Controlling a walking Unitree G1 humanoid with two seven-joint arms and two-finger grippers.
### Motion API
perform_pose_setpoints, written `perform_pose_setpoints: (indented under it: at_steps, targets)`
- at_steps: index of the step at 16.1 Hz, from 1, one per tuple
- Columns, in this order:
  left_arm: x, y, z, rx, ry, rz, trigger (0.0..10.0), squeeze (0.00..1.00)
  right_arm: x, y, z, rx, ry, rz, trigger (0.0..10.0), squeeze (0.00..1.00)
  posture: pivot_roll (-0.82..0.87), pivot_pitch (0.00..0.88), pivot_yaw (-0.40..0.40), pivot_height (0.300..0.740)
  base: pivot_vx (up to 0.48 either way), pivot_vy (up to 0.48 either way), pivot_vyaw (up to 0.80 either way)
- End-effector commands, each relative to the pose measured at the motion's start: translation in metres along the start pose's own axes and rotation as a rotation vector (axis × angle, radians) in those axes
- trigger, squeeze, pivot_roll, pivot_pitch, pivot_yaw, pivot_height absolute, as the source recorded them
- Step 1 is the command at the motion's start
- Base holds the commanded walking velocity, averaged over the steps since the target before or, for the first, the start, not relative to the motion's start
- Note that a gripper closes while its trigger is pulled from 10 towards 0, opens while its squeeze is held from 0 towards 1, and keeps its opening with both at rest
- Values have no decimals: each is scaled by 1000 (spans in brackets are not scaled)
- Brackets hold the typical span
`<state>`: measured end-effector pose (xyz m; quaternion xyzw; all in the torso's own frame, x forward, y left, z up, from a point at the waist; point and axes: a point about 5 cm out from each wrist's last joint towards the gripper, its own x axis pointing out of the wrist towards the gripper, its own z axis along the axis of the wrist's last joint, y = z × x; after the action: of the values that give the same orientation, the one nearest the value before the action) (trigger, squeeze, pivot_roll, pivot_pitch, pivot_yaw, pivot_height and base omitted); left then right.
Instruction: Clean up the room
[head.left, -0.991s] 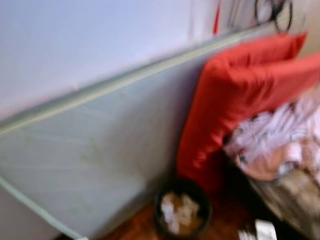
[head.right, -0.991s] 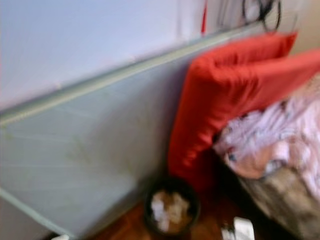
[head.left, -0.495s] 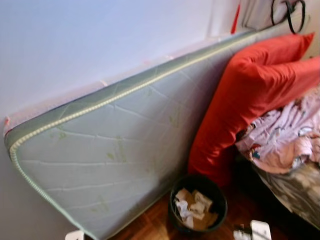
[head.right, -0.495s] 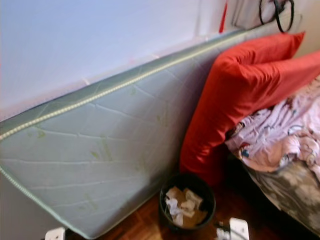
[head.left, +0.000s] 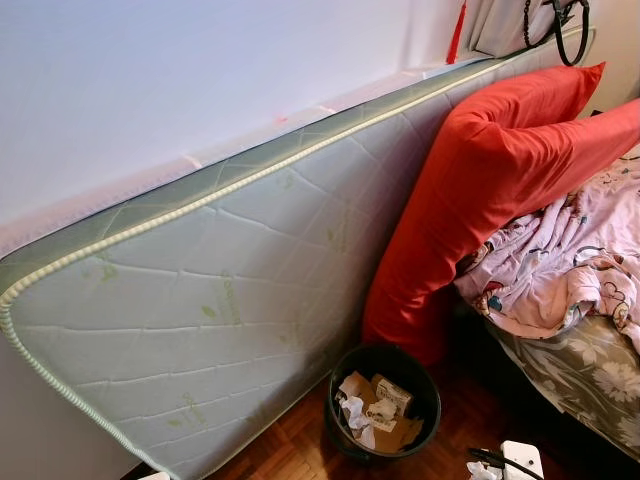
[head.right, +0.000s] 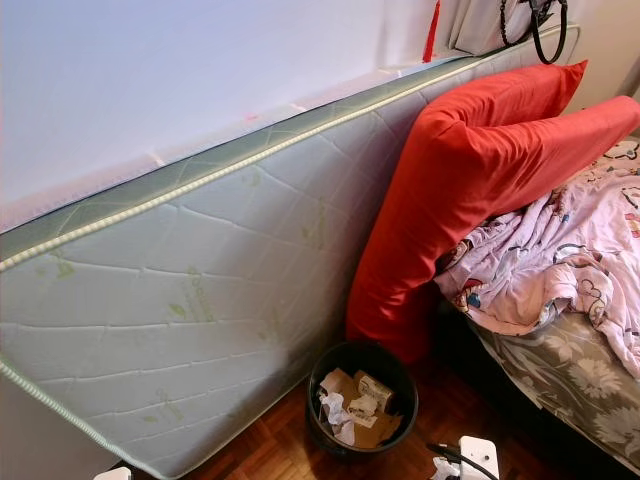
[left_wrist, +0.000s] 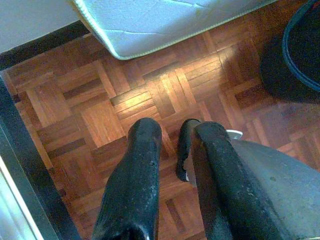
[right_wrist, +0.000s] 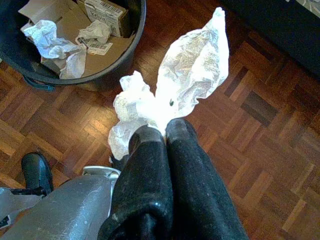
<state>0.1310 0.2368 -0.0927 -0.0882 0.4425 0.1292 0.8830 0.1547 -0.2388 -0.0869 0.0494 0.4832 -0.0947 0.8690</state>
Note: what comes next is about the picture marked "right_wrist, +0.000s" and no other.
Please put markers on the small crumpled white paper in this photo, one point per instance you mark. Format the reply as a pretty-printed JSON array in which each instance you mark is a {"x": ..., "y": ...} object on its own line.
[{"x": 96, "y": 31}]

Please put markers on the dark furniture base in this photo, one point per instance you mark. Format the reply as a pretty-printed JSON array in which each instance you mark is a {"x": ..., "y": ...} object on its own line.
[{"x": 275, "y": 25}]

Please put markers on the black round waste bin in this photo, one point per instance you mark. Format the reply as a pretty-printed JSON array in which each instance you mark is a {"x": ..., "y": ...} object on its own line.
[{"x": 136, "y": 32}]

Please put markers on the cardboard box with barcode label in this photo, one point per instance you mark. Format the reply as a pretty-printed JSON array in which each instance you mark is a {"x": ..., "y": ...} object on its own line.
[{"x": 107, "y": 15}]

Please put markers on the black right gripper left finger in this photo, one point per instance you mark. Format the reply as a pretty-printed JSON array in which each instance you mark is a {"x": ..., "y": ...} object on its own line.
[{"x": 145, "y": 180}]

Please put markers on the white barcode label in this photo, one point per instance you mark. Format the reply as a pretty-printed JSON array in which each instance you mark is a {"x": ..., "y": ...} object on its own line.
[{"x": 100, "y": 47}]

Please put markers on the black robot foot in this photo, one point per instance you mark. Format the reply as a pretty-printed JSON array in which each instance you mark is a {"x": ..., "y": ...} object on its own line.
[{"x": 37, "y": 172}]

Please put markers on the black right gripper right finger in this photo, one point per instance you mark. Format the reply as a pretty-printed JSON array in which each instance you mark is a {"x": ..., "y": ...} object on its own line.
[{"x": 195, "y": 190}]

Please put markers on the white plastic bag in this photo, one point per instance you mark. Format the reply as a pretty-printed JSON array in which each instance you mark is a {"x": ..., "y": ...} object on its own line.
[{"x": 190, "y": 62}]

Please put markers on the large crumpled white paper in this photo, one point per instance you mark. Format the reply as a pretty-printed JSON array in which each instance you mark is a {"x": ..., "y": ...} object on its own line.
[{"x": 47, "y": 37}]

